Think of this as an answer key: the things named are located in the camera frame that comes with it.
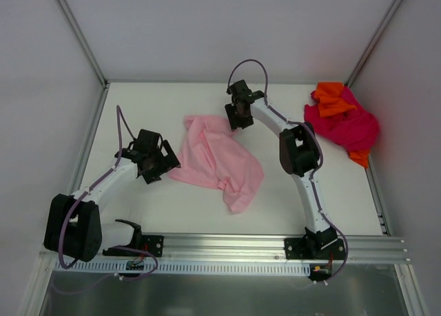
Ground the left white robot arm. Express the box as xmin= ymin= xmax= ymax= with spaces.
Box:
xmin=43 ymin=129 xmax=181 ymax=262

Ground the right aluminium corner post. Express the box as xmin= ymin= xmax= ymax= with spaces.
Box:
xmin=345 ymin=0 xmax=404 ymax=87

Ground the magenta t-shirt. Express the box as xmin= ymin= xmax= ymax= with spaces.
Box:
xmin=304 ymin=85 xmax=380 ymax=152

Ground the left aluminium corner post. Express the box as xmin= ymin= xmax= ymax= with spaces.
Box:
xmin=55 ymin=0 xmax=108 ymax=88

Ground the aluminium corner post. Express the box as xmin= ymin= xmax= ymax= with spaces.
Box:
xmin=345 ymin=0 xmax=404 ymax=87
xmin=55 ymin=0 xmax=108 ymax=88

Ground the black base bracket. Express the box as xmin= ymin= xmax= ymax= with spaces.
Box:
xmin=141 ymin=235 xmax=164 ymax=257
xmin=284 ymin=236 xmax=346 ymax=260

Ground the white slotted cable duct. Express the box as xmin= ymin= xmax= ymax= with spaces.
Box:
xmin=71 ymin=260 xmax=311 ymax=277

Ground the right black base bracket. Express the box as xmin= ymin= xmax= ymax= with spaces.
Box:
xmin=284 ymin=236 xmax=346 ymax=260

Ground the pink t-shirt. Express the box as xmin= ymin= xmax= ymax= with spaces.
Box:
xmin=168 ymin=115 xmax=265 ymax=213

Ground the orange t-shirt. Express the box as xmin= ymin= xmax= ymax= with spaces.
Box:
xmin=314 ymin=82 xmax=356 ymax=118

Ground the left black base bracket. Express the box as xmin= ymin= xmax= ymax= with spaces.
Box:
xmin=141 ymin=235 xmax=164 ymax=257

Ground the aluminium mounting rail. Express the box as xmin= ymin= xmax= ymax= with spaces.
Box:
xmin=39 ymin=231 xmax=413 ymax=262

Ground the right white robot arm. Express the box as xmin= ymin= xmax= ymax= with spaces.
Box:
xmin=225 ymin=80 xmax=338 ymax=260

